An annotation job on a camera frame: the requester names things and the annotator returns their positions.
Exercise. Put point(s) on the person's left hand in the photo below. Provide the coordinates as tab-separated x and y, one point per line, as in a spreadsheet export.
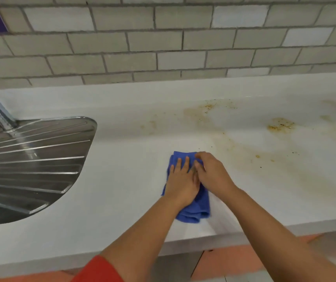
182	185

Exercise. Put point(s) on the person's right hand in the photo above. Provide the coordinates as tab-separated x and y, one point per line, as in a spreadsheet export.
215	176

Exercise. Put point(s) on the blue cloth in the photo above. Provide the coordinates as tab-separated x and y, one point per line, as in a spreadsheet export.
194	209

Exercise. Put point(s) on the person's left forearm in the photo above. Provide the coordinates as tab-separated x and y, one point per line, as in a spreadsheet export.
144	240

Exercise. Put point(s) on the person's right forearm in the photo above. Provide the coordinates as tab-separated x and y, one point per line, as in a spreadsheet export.
279	237

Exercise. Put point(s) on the white countertop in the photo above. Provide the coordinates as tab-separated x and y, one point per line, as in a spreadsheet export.
126	149

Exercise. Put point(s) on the grey metal object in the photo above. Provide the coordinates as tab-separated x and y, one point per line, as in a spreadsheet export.
38	161

